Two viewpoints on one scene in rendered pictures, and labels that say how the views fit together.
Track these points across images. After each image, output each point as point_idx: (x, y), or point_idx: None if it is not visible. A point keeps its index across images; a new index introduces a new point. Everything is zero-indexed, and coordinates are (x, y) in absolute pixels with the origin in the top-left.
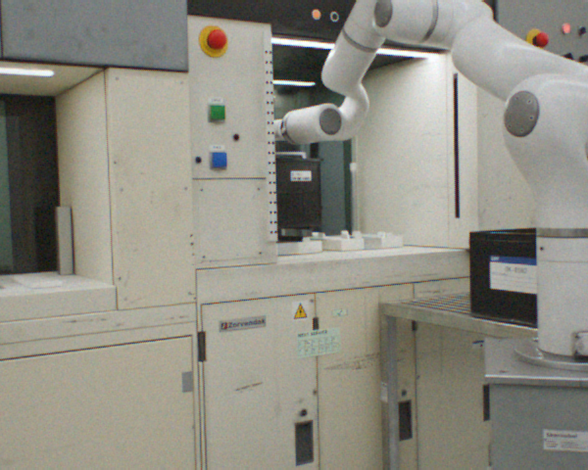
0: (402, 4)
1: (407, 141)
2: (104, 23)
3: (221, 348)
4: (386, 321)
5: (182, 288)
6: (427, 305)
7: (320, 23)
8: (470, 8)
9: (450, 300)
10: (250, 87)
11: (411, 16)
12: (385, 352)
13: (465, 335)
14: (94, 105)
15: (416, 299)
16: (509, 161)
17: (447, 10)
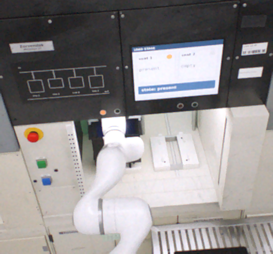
0: (78, 229)
1: (211, 115)
2: None
3: (61, 238)
4: (151, 237)
5: (36, 223)
6: (163, 251)
7: (106, 116)
8: (127, 232)
9: (186, 240)
10: (61, 149)
11: (84, 234)
12: (151, 245)
13: (214, 231)
14: None
15: (173, 228)
16: (254, 173)
17: (111, 230)
